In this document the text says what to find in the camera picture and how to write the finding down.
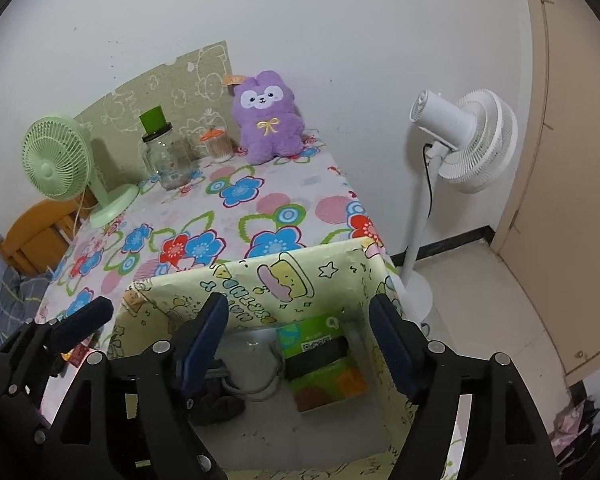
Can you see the cotton swab jar orange lid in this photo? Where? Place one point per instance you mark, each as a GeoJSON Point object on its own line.
{"type": "Point", "coordinates": [219, 147]}

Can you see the grey plaid cloth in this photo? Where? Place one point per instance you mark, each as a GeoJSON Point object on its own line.
{"type": "Point", "coordinates": [20, 295]}

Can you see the white standing fan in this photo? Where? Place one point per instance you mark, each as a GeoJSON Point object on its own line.
{"type": "Point", "coordinates": [445, 120]}

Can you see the pink bags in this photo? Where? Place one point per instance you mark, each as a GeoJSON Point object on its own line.
{"type": "Point", "coordinates": [575, 420]}

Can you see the green desk fan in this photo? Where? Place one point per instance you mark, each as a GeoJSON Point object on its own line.
{"type": "Point", "coordinates": [50, 160]}

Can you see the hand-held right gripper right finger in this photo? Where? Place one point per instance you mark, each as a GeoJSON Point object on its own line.
{"type": "Point", "coordinates": [395, 350]}

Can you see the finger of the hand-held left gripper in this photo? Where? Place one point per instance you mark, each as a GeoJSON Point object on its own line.
{"type": "Point", "coordinates": [80, 320]}

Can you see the green cartoon print wall panel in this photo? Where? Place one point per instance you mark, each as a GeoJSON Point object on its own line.
{"type": "Point", "coordinates": [180, 85]}

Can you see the yellow cartoon print storage box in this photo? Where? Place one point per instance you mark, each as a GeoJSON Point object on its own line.
{"type": "Point", "coordinates": [300, 270]}

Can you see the green tissue box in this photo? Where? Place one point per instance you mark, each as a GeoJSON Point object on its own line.
{"type": "Point", "coordinates": [325, 385]}

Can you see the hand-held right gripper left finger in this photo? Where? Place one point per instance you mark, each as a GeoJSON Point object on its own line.
{"type": "Point", "coordinates": [205, 345]}

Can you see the beige door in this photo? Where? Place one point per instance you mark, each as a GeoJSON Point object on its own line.
{"type": "Point", "coordinates": [570, 160]}

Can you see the purple plush rabbit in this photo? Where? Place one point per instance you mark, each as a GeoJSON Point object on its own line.
{"type": "Point", "coordinates": [267, 130]}

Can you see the glass jar with green lid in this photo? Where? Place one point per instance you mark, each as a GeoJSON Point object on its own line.
{"type": "Point", "coordinates": [167, 160]}

